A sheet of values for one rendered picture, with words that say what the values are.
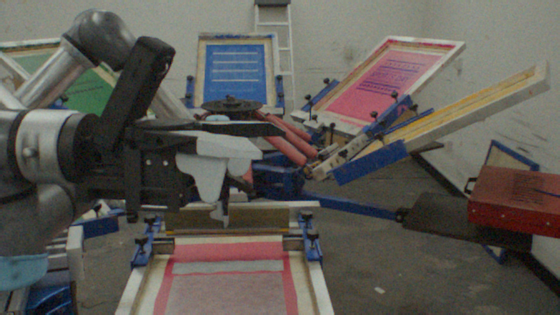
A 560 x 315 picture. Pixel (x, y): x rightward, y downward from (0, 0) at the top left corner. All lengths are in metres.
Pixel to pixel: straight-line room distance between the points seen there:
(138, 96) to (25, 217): 0.19
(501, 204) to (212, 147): 1.63
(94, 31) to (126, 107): 0.87
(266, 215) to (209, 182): 1.27
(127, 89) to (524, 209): 1.65
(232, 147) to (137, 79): 0.12
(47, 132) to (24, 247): 0.14
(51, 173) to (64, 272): 0.88
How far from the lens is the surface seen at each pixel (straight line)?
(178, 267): 1.75
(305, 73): 5.82
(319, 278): 1.60
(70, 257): 1.39
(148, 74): 0.49
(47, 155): 0.53
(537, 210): 1.98
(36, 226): 0.61
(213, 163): 0.44
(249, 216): 1.71
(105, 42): 1.34
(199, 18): 5.74
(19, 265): 0.62
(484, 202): 1.98
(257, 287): 1.63
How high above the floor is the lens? 1.80
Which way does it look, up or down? 18 degrees down
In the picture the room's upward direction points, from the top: straight up
